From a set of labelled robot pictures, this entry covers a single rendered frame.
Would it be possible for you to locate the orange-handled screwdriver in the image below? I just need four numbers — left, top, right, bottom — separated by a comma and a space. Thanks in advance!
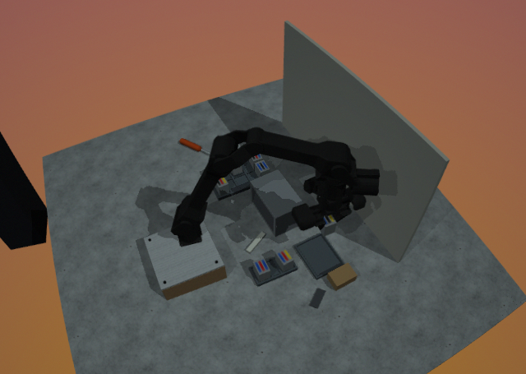
179, 138, 210, 154

